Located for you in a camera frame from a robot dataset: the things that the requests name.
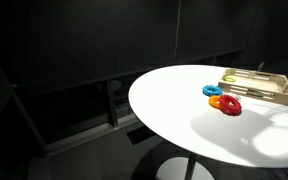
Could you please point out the black floor plate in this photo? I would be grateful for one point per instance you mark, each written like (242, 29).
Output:
(140, 135)

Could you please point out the white round table base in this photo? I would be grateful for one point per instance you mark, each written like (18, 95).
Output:
(170, 170)

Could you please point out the wooden slatted tray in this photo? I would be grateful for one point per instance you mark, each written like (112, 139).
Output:
(250, 84)

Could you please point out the dark shelf post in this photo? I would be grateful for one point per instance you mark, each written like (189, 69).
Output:
(112, 103)

